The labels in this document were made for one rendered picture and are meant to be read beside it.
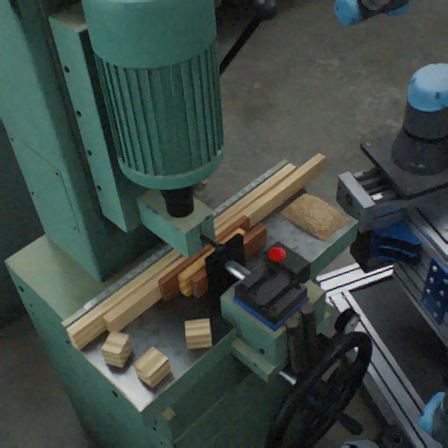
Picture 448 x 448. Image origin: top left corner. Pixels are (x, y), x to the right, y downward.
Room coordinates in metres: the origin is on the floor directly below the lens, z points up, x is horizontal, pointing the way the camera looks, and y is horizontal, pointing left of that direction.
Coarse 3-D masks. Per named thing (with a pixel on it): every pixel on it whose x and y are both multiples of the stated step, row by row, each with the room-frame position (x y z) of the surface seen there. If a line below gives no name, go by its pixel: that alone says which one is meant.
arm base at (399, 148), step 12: (408, 132) 1.17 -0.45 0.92; (396, 144) 1.20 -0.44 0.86; (408, 144) 1.16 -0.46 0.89; (420, 144) 1.15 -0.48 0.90; (432, 144) 1.14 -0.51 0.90; (444, 144) 1.15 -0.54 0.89; (396, 156) 1.17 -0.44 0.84; (408, 156) 1.15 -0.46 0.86; (420, 156) 1.14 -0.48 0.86; (432, 156) 1.13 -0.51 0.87; (444, 156) 1.14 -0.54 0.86; (408, 168) 1.14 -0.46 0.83; (420, 168) 1.13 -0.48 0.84; (432, 168) 1.12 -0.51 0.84; (444, 168) 1.13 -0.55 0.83
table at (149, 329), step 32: (256, 224) 0.93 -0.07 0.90; (288, 224) 0.92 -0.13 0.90; (352, 224) 0.90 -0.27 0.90; (256, 256) 0.84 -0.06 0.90; (320, 256) 0.83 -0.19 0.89; (224, 288) 0.76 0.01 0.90; (160, 320) 0.70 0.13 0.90; (224, 320) 0.69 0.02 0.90; (96, 352) 0.64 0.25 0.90; (160, 352) 0.63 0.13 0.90; (192, 352) 0.62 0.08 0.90; (224, 352) 0.64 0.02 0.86; (256, 352) 0.63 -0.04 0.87; (128, 384) 0.57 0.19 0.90; (160, 384) 0.56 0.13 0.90; (192, 384) 0.59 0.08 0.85
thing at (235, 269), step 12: (228, 240) 0.80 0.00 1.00; (240, 240) 0.80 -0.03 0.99; (216, 252) 0.77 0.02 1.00; (228, 252) 0.78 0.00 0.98; (240, 252) 0.80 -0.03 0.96; (216, 264) 0.76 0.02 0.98; (228, 264) 0.77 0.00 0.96; (240, 264) 0.80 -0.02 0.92; (216, 276) 0.76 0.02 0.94; (228, 276) 0.78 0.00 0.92; (240, 276) 0.74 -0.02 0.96; (216, 288) 0.75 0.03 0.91
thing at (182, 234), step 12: (156, 192) 0.87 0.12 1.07; (144, 204) 0.84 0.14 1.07; (156, 204) 0.83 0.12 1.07; (144, 216) 0.84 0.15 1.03; (156, 216) 0.81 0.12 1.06; (168, 216) 0.80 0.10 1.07; (192, 216) 0.79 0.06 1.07; (204, 216) 0.79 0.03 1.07; (156, 228) 0.82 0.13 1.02; (168, 228) 0.79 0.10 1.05; (180, 228) 0.77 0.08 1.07; (192, 228) 0.77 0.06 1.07; (204, 228) 0.78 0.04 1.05; (168, 240) 0.79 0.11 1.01; (180, 240) 0.77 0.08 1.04; (192, 240) 0.76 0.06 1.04; (180, 252) 0.77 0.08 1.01; (192, 252) 0.76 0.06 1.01
